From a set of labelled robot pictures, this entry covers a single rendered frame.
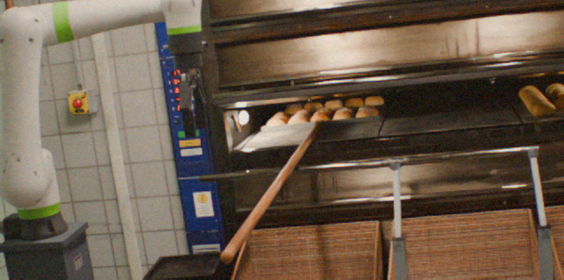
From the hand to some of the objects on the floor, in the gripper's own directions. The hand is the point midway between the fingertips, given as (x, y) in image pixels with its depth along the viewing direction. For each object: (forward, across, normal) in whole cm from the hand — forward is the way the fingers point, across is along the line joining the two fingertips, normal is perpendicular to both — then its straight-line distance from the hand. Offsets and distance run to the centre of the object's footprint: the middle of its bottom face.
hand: (196, 128), depth 217 cm
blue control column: (+145, -203, -21) cm, 250 cm away
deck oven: (+143, -198, +76) cm, 256 cm away
